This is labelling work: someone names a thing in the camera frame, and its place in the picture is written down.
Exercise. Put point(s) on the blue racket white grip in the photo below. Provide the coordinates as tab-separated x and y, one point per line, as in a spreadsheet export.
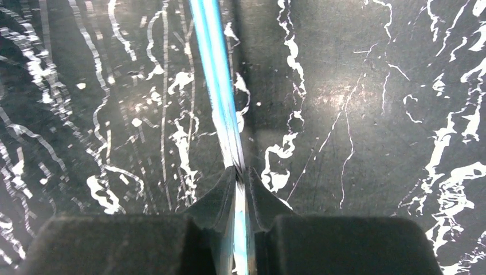
234	254

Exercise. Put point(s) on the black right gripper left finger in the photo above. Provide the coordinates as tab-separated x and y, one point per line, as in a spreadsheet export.
196	241

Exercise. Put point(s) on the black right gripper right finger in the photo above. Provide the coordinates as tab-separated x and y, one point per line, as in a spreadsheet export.
289	243

